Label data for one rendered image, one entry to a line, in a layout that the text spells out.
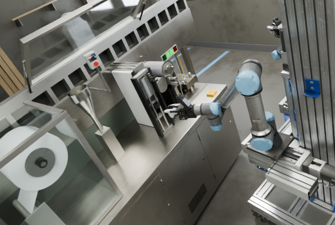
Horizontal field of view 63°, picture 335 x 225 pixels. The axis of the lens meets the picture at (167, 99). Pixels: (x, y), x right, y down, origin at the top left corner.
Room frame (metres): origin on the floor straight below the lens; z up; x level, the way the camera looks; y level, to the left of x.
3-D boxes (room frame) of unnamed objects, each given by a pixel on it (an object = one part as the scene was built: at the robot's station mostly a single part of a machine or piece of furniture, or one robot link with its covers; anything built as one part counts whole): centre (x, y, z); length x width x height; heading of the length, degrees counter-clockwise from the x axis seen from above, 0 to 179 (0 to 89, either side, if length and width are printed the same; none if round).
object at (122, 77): (2.00, 0.26, 1.17); 0.34 x 0.05 x 0.54; 39
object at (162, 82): (2.11, 0.07, 1.18); 0.26 x 0.12 x 0.12; 39
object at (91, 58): (1.76, 0.35, 1.66); 0.07 x 0.07 x 0.10; 27
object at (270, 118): (1.31, -0.50, 0.98); 0.13 x 0.12 x 0.14; 145
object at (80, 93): (1.72, 0.53, 1.50); 0.14 x 0.14 x 0.06
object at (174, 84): (2.03, -0.10, 1.05); 0.06 x 0.05 x 0.31; 39
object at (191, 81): (2.33, -0.14, 1.00); 0.40 x 0.16 x 0.06; 39
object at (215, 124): (1.37, -0.23, 1.12); 0.11 x 0.08 x 0.11; 145
